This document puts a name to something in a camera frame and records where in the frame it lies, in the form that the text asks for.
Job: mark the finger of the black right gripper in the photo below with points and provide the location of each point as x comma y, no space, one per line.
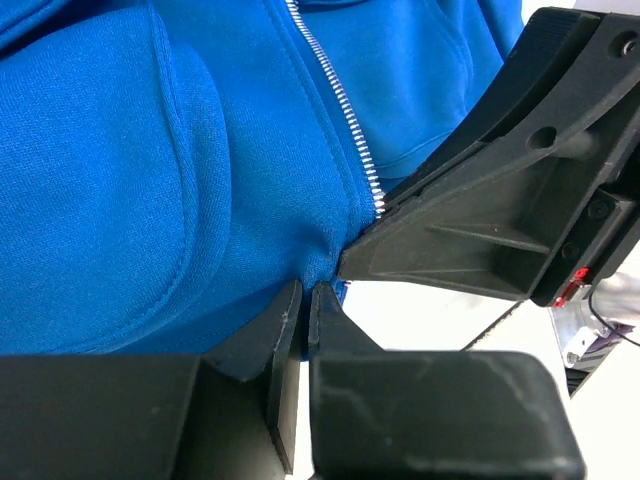
537,191

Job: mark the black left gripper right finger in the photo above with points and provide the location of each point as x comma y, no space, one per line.
378,414

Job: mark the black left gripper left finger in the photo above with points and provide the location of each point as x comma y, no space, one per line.
266,352

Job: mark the blue zip-up jacket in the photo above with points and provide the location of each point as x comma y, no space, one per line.
167,166

